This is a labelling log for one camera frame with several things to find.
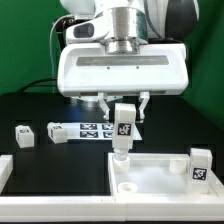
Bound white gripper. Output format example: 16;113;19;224
57;20;188;122

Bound white square table top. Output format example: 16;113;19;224
108;153;224;197

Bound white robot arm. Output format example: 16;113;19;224
57;0;199;119

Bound white marker tag plate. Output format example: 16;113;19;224
47;121;144;142

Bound white U-shaped boundary fence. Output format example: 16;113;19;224
0;154;224;223

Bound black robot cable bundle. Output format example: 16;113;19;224
16;14;76;94

